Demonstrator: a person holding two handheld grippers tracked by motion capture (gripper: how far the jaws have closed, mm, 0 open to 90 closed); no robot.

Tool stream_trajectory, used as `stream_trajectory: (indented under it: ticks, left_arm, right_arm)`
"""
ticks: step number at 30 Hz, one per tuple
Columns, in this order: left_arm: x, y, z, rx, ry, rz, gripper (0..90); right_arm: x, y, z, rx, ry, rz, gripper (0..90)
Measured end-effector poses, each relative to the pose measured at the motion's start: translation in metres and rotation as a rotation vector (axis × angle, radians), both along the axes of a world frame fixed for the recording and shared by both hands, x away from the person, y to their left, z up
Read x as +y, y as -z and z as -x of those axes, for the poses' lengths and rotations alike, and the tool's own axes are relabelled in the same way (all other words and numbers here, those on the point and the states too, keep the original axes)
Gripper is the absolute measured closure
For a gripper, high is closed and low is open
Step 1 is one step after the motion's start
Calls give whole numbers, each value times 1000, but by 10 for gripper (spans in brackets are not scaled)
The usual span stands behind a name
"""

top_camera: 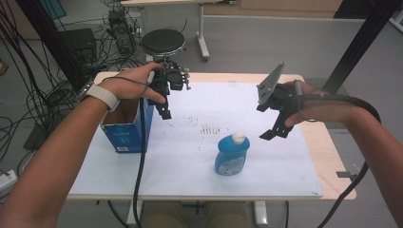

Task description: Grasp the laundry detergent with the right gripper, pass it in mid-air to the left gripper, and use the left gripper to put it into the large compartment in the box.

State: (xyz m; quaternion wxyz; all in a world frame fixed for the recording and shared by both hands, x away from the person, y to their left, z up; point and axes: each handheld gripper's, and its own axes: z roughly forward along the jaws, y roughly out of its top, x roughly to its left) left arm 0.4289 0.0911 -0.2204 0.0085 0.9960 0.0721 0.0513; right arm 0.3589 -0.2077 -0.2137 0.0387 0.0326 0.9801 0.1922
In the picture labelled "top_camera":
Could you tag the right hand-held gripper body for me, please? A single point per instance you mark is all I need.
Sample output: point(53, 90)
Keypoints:
point(269, 85)

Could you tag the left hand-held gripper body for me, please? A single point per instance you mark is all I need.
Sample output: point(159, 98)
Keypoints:
point(174, 79)

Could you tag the blue bottle with white cap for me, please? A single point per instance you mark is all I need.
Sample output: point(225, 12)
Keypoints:
point(232, 155)

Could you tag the blue cardboard box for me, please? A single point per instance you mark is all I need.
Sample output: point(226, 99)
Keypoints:
point(125, 134)

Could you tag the person's left hand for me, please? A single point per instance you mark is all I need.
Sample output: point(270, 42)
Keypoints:
point(130, 85)

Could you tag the person's right hand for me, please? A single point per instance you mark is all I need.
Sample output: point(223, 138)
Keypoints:
point(320, 107)

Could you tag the black round stool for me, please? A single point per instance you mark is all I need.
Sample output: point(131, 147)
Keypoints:
point(163, 41)

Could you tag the white desk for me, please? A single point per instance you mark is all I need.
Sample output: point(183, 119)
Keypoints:
point(202, 41)

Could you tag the wooden table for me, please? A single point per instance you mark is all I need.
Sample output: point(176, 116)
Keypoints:
point(326, 158)

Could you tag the white table mat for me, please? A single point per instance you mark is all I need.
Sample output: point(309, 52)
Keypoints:
point(190, 164)

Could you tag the wristwatch with white band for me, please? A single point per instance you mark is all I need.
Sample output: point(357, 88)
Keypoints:
point(103, 95)

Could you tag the grey tape piece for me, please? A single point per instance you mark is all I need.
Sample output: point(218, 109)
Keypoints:
point(347, 175)

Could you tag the person's right leg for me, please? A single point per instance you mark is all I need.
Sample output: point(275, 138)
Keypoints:
point(228, 215)

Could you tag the person's leg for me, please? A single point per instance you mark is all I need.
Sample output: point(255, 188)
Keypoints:
point(228, 215)
point(161, 215)

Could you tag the black box on floor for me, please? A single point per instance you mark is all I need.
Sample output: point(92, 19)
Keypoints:
point(79, 44)

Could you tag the person's left leg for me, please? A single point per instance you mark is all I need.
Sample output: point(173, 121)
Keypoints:
point(161, 215)

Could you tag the white power strip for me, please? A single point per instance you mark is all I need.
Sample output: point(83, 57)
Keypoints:
point(7, 180)

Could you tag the black metal frame post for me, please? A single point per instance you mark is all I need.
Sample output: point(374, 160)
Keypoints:
point(358, 44)
point(47, 38)

